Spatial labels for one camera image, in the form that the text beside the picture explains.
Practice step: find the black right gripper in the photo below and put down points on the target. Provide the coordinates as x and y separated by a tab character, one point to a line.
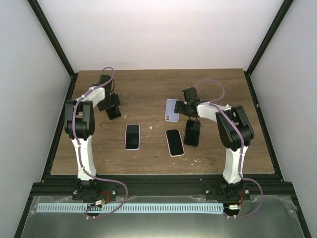
178	109

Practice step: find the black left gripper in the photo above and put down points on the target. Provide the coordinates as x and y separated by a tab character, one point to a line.
115	101

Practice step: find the small lilac phone case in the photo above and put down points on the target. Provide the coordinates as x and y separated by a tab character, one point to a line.
170	115

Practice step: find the large lilac phone case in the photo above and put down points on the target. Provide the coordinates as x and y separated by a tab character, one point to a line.
132	137

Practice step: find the black phone case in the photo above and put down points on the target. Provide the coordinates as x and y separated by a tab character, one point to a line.
192	134

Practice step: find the beige phone case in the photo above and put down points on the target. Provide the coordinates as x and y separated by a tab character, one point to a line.
175	143

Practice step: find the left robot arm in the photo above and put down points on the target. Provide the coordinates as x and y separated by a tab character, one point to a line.
79	124

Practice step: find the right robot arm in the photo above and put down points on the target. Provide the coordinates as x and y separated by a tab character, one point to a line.
235	132

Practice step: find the dark phone at left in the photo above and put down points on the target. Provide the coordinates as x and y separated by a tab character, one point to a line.
113	112

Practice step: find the light blue slotted strip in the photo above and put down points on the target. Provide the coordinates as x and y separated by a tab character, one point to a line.
197	208

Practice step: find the black aluminium frame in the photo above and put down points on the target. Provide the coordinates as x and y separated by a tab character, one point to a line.
273	184

